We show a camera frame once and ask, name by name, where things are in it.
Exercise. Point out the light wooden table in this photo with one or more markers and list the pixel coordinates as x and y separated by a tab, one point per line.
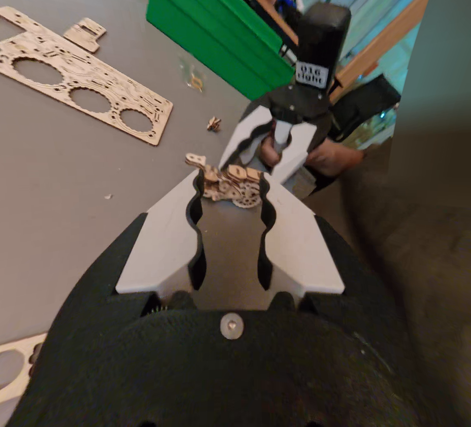
386	36

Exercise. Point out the black chair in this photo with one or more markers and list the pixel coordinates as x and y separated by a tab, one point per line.
368	103

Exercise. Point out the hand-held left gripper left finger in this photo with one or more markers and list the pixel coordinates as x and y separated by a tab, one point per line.
162	243

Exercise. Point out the wooden puzzle sheet round holes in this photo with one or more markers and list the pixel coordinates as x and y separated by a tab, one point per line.
92	77

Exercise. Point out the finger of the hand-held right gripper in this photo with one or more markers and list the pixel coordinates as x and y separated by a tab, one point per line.
300	143
243	128

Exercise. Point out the wooden motorcycle model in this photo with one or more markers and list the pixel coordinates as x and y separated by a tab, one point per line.
224	185

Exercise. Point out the grey desk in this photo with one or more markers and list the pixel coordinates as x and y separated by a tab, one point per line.
73	195

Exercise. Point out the tiny wooden puzzle part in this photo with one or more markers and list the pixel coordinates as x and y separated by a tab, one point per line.
213	124

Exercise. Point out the person's right hand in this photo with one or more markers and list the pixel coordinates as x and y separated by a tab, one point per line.
331	160

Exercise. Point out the small rectangular wooden piece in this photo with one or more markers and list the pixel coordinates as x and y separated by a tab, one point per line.
82	34

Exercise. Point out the green plastic box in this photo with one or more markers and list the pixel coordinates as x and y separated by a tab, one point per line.
206	25

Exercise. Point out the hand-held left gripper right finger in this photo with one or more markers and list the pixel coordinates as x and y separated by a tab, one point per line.
298	246

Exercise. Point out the wooden puzzle sheet with cutouts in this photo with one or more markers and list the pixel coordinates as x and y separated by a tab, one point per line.
25	349

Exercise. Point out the person's brown clothing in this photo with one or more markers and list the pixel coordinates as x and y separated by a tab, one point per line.
423	250

